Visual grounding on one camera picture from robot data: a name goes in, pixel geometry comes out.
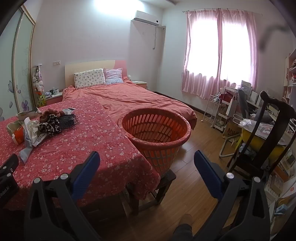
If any grey plush cloth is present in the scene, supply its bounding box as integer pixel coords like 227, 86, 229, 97
251, 108, 275, 123

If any white floral pillow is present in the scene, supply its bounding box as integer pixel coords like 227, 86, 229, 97
73, 69, 106, 89

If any white air conditioner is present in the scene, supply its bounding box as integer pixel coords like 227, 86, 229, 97
131, 10, 160, 26

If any dark wooden chair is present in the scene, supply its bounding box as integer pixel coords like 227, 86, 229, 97
228, 91, 295, 183

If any black floral scrunchie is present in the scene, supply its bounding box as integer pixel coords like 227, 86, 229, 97
38, 115, 62, 137

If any red floral tablecloth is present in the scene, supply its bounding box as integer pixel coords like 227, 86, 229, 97
0, 95, 161, 210

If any white paper bag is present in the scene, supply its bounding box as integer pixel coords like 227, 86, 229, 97
225, 97, 238, 116

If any orange plastic basket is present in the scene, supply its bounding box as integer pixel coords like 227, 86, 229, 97
117, 108, 192, 178

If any paper carton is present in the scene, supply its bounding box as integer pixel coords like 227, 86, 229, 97
16, 107, 42, 121

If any grey plastic packet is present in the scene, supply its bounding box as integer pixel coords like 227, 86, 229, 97
19, 137, 35, 164

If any pile of boxes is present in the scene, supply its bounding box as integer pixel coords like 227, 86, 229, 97
264, 148, 296, 232

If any curtain rod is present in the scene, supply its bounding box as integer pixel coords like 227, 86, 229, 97
182, 8, 263, 16

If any person's leg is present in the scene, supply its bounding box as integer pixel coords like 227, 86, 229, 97
174, 213, 193, 241

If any black foam mesh net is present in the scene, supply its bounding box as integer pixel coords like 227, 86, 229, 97
57, 113, 79, 129

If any pink nightstand with mug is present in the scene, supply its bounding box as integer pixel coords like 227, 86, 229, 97
45, 91, 63, 106

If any brown paper bag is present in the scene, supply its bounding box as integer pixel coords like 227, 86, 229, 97
222, 118, 242, 139

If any red paper cup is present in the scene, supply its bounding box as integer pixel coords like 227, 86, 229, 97
6, 122, 25, 144

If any clear plastic bag with papers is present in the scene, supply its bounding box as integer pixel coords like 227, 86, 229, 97
239, 118, 287, 139

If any white printed wrapper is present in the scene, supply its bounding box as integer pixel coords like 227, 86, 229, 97
35, 134, 48, 147

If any bed with red duvet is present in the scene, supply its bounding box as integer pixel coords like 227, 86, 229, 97
62, 60, 198, 135

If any brown scrunchie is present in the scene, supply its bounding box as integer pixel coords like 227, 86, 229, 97
39, 109, 65, 123

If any pink and white bookshelf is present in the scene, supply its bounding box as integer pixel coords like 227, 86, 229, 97
282, 49, 296, 105

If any white trolley cart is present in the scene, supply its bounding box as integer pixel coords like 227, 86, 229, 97
203, 95, 228, 129

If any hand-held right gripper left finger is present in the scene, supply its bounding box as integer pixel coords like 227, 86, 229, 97
23, 151, 102, 241

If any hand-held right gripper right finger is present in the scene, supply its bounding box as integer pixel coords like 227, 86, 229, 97
194, 150, 271, 241

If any white desk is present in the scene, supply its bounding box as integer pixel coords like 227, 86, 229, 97
223, 86, 278, 121

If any white tube frame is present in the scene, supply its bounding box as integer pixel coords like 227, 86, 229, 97
219, 134, 242, 158

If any white tissue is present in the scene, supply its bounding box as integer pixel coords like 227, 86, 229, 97
23, 117, 41, 139

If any wardrobe with flower doors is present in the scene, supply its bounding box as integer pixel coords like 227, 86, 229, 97
0, 6, 36, 122

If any yellow plastic basin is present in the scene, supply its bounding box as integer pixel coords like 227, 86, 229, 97
240, 126, 289, 160

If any air conditioner pipe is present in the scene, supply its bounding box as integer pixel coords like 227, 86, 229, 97
153, 25, 166, 50

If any dark wooden stool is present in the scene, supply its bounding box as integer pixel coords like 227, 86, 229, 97
125, 169, 176, 217

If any pink striped pillow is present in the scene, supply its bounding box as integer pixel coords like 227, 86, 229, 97
104, 68, 125, 85

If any hanging plush toy holder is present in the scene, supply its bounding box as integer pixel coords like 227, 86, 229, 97
32, 64, 45, 95

